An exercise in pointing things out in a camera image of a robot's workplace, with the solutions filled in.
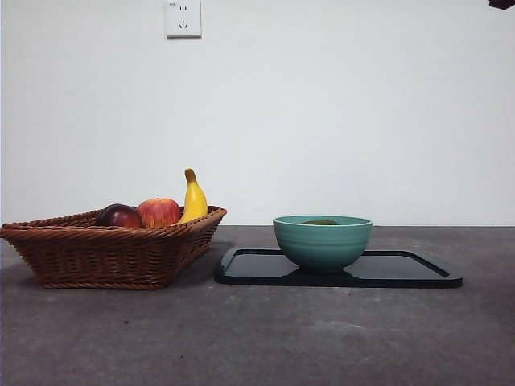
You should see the red yellow apple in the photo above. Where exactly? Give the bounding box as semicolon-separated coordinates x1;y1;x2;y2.
136;196;183;228

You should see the teal ceramic bowl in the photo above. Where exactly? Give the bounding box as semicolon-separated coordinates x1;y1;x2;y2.
273;215;374;275

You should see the dark rectangular tray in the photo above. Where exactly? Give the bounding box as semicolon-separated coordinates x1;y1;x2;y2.
213;247;464;288

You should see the dark red plum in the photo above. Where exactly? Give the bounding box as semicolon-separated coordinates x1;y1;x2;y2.
95;203;144;228

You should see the white wall outlet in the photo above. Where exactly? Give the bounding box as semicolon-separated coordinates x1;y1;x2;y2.
166;0;203;39

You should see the brown wicker basket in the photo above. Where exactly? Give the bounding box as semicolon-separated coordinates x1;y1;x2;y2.
0;204;229;290

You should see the yellow banana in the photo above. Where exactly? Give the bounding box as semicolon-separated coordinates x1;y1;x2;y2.
176;167;209;224

